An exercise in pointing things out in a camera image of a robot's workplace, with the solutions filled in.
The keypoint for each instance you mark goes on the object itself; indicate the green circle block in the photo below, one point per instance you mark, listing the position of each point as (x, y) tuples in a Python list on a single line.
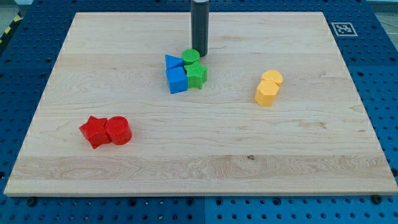
[(190, 56)]

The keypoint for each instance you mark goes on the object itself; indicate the blue triangle block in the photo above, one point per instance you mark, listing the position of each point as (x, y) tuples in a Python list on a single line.
[(173, 62)]

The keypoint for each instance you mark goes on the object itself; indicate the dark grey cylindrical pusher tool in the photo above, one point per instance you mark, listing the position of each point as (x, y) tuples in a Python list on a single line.
[(199, 10)]

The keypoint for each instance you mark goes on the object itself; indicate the light wooden board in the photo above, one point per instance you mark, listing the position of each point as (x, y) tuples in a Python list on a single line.
[(316, 139)]

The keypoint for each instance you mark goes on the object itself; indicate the red circle block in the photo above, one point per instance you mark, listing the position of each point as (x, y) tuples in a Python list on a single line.
[(118, 130)]

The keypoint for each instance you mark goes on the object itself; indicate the yellow circle block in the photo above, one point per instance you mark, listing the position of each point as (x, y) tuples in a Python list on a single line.
[(273, 75)]

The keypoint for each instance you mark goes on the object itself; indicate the green star block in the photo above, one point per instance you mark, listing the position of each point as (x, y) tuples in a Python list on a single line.
[(196, 75)]

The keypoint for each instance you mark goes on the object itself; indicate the blue cube block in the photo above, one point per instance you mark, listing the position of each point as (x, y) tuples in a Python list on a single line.
[(177, 80)]

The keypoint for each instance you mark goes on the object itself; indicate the yellow hexagon block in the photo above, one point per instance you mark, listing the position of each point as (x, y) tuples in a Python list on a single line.
[(266, 92)]

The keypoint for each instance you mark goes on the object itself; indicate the red star block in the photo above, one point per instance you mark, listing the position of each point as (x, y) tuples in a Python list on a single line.
[(94, 131)]

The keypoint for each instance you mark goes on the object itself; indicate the white fiducial marker tag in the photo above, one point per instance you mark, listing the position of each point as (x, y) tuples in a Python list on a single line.
[(344, 29)]

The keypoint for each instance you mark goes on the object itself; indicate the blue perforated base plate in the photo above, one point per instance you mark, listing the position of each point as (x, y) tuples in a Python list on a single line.
[(28, 57)]

